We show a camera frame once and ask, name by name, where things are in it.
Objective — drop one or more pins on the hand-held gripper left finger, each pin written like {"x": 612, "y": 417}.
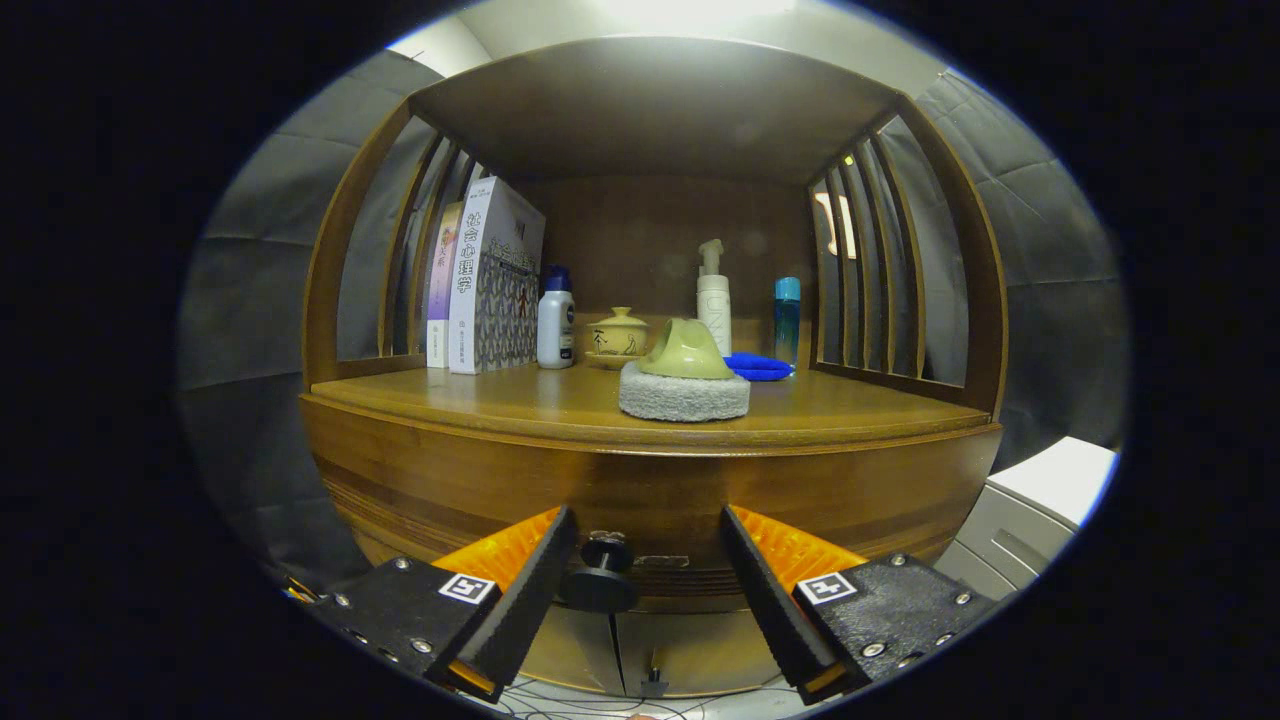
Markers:
{"x": 530, "y": 590}

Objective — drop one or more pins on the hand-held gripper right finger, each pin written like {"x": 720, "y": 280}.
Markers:
{"x": 775, "y": 600}

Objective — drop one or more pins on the black round drawer knob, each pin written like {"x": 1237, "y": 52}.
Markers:
{"x": 600, "y": 590}

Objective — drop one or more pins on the wooden drawer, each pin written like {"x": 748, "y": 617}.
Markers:
{"x": 450, "y": 480}

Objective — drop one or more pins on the green scrub brush grey pad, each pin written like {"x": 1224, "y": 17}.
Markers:
{"x": 685, "y": 395}

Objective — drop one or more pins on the wooden cabinet door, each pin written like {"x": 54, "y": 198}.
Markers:
{"x": 700, "y": 650}
{"x": 575, "y": 650}

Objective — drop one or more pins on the wooden countertop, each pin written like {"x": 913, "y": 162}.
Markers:
{"x": 500, "y": 400}

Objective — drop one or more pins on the white grey drawer unit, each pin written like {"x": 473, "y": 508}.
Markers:
{"x": 1050, "y": 480}

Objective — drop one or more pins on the wooden cabinet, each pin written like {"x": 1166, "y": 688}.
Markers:
{"x": 650, "y": 120}

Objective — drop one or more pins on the blue folded cloth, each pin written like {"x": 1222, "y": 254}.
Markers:
{"x": 760, "y": 367}

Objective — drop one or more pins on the white bottle blue cap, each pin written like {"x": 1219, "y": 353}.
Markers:
{"x": 556, "y": 325}

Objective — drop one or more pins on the yellow lidded teacup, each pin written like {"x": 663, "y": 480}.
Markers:
{"x": 615, "y": 335}

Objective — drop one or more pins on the clear blue bottle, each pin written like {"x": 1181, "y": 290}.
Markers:
{"x": 787, "y": 320}

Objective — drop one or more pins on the white patterned book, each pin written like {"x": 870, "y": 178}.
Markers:
{"x": 500, "y": 300}

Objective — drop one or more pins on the white pump bottle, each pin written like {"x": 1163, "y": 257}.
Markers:
{"x": 715, "y": 300}

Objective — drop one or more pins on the purple book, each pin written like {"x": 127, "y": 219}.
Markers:
{"x": 442, "y": 290}

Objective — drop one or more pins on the black backdrop cloth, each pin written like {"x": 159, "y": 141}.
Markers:
{"x": 260, "y": 300}

